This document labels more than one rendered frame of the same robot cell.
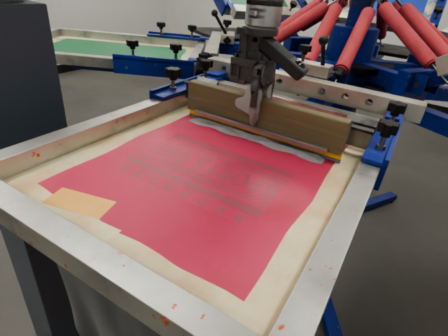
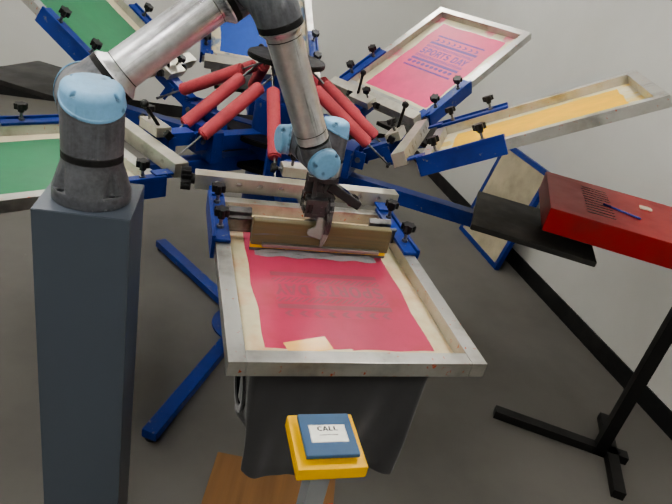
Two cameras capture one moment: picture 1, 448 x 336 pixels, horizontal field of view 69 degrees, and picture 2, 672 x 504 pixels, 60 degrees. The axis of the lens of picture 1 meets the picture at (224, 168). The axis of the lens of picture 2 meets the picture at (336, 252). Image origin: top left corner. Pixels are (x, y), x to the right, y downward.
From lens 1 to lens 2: 1.13 m
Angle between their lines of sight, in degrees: 42
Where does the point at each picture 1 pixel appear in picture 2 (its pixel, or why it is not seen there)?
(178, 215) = (361, 328)
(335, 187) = (400, 277)
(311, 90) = not seen: hidden behind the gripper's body
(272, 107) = (336, 229)
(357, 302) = not seen: hidden behind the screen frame
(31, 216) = (328, 358)
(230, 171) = (342, 289)
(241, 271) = (419, 341)
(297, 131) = (355, 243)
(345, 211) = (431, 291)
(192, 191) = (345, 311)
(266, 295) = (437, 345)
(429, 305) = not seen: hidden behind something
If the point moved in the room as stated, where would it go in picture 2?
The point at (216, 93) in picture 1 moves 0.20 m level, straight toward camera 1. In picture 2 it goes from (284, 227) to (334, 261)
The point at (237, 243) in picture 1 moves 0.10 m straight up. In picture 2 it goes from (402, 329) to (412, 295)
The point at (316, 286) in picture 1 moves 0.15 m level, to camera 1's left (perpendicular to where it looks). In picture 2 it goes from (458, 329) to (419, 347)
